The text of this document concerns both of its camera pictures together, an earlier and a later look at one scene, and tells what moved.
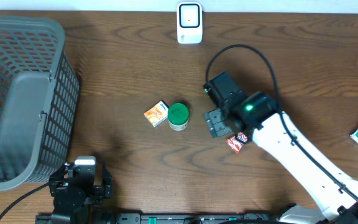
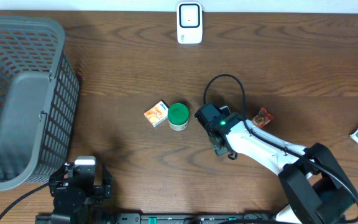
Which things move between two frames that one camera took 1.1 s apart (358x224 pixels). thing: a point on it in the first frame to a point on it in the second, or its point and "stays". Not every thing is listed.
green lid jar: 178,116 stays
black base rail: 159,218 stays
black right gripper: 214,119 to 219,152
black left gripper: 100,192 stays
